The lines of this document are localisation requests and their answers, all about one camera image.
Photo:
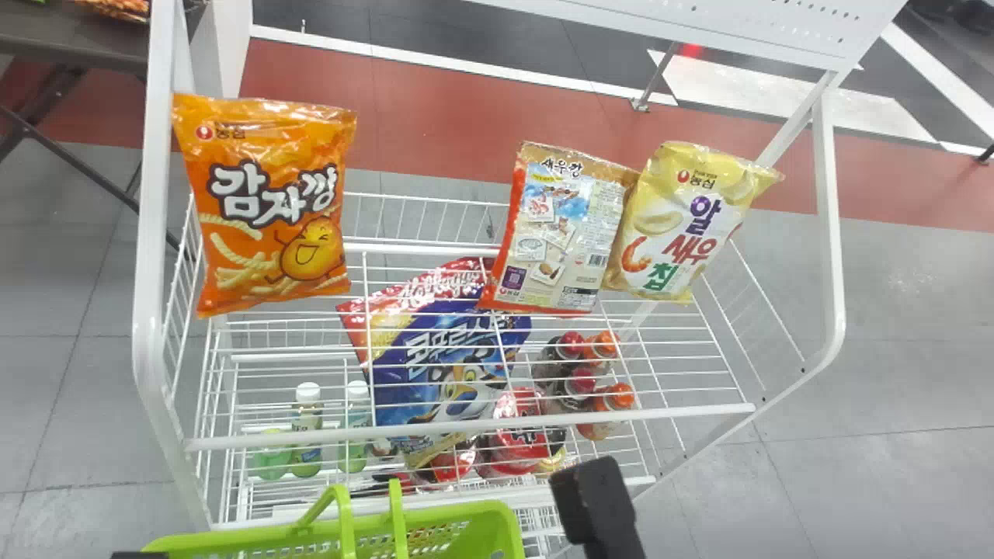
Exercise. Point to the orange capped bottle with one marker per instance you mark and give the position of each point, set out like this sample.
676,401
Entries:
613,404
604,345

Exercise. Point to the blue cereal bag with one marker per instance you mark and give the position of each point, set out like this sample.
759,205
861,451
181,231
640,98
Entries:
435,357

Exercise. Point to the orange snack packet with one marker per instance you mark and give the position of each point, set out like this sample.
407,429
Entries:
116,8
264,194

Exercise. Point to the yellow snack packet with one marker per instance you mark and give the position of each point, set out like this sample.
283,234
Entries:
683,225

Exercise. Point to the red noodle cup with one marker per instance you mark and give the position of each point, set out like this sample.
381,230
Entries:
519,446
452,464

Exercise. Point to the dark side table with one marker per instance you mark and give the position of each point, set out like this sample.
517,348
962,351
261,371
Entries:
70,39

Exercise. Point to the red capped bottle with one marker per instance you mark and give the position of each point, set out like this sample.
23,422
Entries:
561,349
578,386

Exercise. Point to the green basket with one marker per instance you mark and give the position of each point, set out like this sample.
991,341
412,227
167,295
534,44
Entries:
466,536

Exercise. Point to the green bottle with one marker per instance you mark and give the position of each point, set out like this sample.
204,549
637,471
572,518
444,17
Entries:
307,411
357,407
272,464

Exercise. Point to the red snack packet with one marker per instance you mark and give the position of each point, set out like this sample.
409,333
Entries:
559,233

